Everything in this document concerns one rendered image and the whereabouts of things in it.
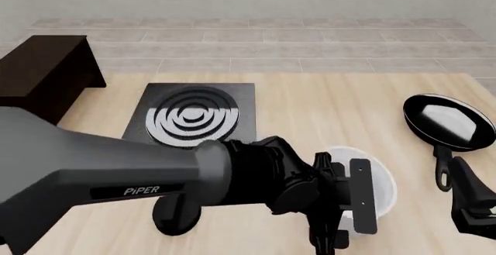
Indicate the right arm's black gripper body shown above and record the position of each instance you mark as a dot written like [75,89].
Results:
[478,218]

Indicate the left arm's black gripper body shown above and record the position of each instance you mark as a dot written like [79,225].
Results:
[323,185]

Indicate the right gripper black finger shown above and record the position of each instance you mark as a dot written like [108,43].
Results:
[470,182]

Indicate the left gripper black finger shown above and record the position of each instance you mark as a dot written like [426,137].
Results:
[340,171]
[342,239]

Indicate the silver-grey left robot arm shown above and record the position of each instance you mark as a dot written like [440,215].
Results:
[116,156]

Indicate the white bowl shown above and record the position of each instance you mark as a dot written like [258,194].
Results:
[384,185]

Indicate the black frying pan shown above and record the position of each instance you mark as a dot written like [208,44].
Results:
[445,121]

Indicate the flat black stove plate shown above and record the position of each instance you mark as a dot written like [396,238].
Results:
[240,106]

